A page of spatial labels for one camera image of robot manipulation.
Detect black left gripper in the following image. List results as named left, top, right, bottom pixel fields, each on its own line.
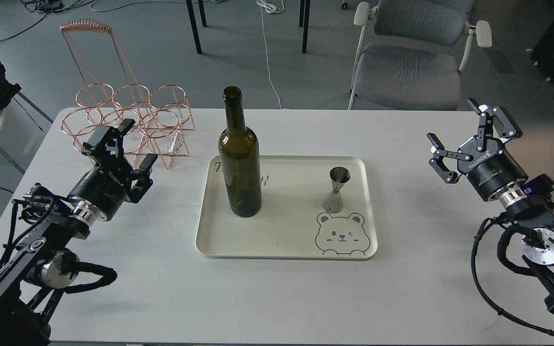
left=68, top=119, right=158, bottom=221

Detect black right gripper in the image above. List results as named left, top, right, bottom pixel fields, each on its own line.
left=427, top=99, right=529, bottom=201

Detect dark green wine bottle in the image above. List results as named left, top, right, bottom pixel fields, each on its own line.
left=218, top=86, right=262, bottom=218

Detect steel double jigger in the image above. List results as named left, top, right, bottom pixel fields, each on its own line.
left=322, top=166, right=351, bottom=214

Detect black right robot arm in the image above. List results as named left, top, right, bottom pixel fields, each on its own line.
left=427, top=99, right=554, bottom=336

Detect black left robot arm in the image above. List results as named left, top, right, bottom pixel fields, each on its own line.
left=0, top=119, right=157, bottom=346

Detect grey office chair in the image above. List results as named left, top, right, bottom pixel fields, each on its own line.
left=348, top=0, right=492, bottom=111

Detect black table legs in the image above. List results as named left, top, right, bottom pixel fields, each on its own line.
left=186, top=0, right=311, bottom=54

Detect cream bear serving tray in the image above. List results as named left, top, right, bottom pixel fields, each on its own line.
left=195, top=155, right=378, bottom=260

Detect copper wire bottle rack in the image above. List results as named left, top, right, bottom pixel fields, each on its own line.
left=59, top=19, right=196, bottom=170

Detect black floor cables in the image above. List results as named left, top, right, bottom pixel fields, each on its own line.
left=0, top=0, right=96, bottom=46

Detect white floor cable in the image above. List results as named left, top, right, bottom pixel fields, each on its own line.
left=256, top=0, right=286, bottom=110

